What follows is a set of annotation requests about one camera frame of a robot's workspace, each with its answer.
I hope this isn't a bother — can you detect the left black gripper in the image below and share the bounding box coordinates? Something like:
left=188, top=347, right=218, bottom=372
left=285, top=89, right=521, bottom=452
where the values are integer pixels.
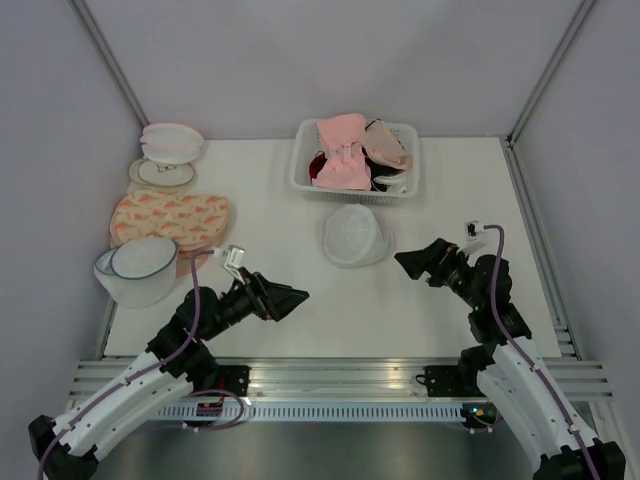
left=202, top=266, right=310, bottom=340

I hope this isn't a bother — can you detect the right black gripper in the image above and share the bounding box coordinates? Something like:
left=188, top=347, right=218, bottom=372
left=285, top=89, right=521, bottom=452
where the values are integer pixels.
left=394, top=237, right=483, bottom=309

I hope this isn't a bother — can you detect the white mesh laundry bag pink zipper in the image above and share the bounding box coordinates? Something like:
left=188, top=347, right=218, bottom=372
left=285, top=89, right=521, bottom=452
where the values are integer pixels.
left=322, top=204, right=394, bottom=268

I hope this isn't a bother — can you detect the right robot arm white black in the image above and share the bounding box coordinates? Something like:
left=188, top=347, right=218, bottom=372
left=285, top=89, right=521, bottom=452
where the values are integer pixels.
left=394, top=238, right=626, bottom=479

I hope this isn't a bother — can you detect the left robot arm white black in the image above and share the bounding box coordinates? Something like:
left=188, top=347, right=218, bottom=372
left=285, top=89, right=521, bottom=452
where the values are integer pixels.
left=28, top=268, right=310, bottom=479

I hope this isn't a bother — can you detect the white bra in basket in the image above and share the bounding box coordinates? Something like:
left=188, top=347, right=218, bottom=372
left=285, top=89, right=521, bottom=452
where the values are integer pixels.
left=371, top=170, right=409, bottom=194

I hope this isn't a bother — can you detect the pink laundry bag under stack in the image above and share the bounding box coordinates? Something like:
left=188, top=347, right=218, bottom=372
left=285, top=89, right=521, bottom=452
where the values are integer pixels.
left=176, top=247, right=211, bottom=278

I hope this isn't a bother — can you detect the pink bra in basket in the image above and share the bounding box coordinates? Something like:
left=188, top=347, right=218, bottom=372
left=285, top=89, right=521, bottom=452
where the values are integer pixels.
left=316, top=113, right=371, bottom=191

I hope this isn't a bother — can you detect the carrot print laundry bag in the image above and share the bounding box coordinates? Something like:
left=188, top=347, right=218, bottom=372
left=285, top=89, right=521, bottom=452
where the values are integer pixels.
left=110, top=190, right=230, bottom=251

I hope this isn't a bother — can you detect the beige bra in basket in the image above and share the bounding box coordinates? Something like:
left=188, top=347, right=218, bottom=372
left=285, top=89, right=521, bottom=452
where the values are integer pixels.
left=360, top=119, right=413, bottom=171

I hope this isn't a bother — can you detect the dark red black bra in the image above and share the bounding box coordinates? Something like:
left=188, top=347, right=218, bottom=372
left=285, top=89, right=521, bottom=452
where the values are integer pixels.
left=308, top=152, right=327, bottom=188

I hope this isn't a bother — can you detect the grey-trimmed white mesh laundry bag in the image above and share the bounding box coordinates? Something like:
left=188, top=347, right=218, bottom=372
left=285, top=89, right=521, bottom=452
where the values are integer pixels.
left=93, top=237, right=179, bottom=309

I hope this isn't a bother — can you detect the white plastic perforated basket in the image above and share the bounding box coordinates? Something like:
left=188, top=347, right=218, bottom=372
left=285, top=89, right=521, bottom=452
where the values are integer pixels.
left=290, top=114, right=421, bottom=206

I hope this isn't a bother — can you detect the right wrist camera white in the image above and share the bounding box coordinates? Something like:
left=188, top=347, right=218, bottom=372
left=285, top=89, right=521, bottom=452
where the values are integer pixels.
left=461, top=221, right=487, bottom=257

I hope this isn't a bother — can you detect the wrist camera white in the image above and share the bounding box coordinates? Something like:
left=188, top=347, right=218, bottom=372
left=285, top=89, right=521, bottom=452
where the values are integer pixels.
left=211, top=245, right=245, bottom=281
left=461, top=221, right=487, bottom=257

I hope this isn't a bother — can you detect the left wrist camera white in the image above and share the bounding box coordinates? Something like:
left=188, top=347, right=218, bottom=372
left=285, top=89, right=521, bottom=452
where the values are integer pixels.
left=211, top=245, right=245, bottom=281

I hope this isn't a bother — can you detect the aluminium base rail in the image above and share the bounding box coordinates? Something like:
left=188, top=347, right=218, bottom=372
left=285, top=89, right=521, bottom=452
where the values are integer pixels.
left=69, top=357, right=614, bottom=401

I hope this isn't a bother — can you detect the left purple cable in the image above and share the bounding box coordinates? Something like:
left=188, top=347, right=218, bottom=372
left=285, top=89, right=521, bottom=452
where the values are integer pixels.
left=37, top=249, right=246, bottom=479

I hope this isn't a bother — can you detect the white slotted cable duct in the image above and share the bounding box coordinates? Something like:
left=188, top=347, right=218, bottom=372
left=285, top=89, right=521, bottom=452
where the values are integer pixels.
left=154, top=402, right=464, bottom=423

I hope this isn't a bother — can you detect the right aluminium frame post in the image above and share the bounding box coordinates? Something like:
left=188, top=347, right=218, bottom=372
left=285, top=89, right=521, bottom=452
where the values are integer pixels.
left=504, top=0, right=599, bottom=146

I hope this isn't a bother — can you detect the aluminium frame post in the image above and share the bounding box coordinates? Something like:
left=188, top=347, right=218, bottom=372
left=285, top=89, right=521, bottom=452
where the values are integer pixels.
left=504, top=0, right=599, bottom=146
left=68, top=0, right=149, bottom=129

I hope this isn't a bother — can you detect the left aluminium frame post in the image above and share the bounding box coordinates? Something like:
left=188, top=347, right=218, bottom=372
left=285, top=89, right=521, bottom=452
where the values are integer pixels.
left=68, top=0, right=149, bottom=129

